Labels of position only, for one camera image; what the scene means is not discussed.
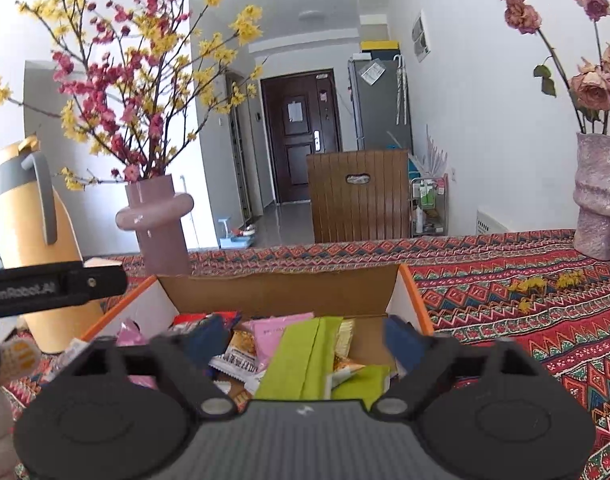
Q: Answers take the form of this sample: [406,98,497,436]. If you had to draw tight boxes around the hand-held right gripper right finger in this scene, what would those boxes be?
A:
[377,315,548,418]

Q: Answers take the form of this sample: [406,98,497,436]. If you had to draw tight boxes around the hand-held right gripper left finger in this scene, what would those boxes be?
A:
[60,314,238,417]

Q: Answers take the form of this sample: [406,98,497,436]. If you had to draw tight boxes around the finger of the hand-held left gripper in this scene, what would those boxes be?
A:
[65,262,129,307]

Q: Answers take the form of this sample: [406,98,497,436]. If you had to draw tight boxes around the red clear snack packet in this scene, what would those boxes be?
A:
[170,311,242,333]

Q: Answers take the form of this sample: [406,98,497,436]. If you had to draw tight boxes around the oat cookie snack packet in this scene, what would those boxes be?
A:
[208,329,258,378]

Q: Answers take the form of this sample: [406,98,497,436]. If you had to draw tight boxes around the lime green snack packet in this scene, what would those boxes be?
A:
[330,364,392,408]

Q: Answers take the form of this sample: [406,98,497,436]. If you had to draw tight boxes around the long orange snack packet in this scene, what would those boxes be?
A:
[330,317,368,378]

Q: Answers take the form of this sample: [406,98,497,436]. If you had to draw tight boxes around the pink snack packet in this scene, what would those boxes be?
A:
[116,319,158,388]
[249,312,316,383]

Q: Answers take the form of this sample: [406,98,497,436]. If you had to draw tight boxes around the red cardboard box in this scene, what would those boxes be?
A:
[80,262,434,396]

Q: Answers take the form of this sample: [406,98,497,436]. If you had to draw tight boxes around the long green snack packet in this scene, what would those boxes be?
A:
[255,316,345,401]

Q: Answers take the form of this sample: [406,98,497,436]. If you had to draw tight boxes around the yellow thermos jug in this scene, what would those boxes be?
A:
[0,135,106,353]

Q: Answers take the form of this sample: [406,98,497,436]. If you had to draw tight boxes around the smooth pink vase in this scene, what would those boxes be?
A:
[116,175,195,277]

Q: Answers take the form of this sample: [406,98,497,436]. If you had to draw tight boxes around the red patterned tablecloth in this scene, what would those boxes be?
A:
[5,229,610,480]

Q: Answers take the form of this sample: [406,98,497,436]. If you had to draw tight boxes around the scattered yellow petals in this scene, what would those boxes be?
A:
[508,270,586,313]

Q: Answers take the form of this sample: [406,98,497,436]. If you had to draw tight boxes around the wooden chair back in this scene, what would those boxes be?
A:
[306,149,411,244]

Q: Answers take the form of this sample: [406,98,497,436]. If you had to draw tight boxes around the metal storage cart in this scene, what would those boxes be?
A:
[410,175,448,237]

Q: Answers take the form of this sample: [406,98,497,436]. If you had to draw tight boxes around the white ribbed heater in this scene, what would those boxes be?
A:
[476,208,508,235]

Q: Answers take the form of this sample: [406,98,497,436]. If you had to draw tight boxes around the white paper bundle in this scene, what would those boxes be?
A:
[417,125,448,178]

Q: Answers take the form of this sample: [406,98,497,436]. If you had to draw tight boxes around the dark brown door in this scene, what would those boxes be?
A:
[261,69,342,204]

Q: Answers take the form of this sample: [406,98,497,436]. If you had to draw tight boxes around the pink yellow blossom branches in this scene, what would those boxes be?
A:
[0,0,266,191]

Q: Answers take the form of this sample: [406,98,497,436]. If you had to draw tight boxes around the grey refrigerator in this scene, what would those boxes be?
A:
[347,55,413,153]

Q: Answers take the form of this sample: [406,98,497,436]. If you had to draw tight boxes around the textured pink vase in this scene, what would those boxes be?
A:
[572,132,610,261]

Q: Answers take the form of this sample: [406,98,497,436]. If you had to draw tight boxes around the white folded umbrella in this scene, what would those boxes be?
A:
[394,57,408,126]

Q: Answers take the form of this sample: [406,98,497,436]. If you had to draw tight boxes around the white paper note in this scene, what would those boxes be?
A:
[360,60,386,83]

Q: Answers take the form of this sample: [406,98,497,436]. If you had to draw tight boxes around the yellow dark box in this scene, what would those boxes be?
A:
[360,40,401,61]

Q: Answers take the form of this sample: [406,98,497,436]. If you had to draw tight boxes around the dried pink roses bunch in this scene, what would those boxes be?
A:
[492,0,610,138]

